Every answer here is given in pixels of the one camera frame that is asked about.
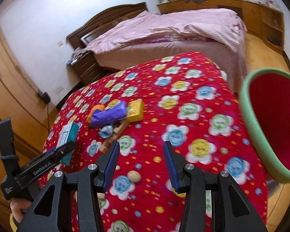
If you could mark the red bin with green rim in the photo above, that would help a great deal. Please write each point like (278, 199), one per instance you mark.
(264, 101)

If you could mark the orange mesh foam wrap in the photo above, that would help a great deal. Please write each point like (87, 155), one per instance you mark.
(95, 109)

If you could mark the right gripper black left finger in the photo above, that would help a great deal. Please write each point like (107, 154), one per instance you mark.
(51, 210)

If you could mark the clothes pile on nightstand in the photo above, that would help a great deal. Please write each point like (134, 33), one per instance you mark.
(76, 55)

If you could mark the black bag on wardrobe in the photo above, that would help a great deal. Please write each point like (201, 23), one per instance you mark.
(44, 97)

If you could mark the pink bag on shelf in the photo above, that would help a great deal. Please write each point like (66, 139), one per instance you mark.
(272, 4)

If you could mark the yellow small box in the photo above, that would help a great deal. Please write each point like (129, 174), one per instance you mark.
(135, 110)

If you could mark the wooden block toy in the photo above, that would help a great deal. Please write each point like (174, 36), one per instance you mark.
(117, 131)

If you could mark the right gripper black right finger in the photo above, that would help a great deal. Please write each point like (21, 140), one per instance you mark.
(231, 209)

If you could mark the large bed with pink duvet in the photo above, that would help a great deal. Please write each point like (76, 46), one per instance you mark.
(217, 33)

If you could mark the walnut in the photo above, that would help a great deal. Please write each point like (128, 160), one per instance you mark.
(101, 196)
(134, 176)

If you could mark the dark wood nightstand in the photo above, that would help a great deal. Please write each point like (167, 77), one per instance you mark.
(87, 68)

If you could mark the dark wood headboard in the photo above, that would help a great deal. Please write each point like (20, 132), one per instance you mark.
(103, 22)

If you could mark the light blue crumpled paper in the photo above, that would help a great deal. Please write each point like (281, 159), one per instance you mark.
(106, 131)

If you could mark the purple crumpled wrapper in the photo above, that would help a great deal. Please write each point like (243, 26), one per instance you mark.
(110, 115)

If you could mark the person's left hand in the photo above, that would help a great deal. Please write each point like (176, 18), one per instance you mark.
(17, 205)

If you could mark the white teal carton box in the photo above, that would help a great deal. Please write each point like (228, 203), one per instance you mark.
(67, 134)

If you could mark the red smiley flower blanket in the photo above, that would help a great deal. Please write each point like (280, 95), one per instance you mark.
(187, 101)

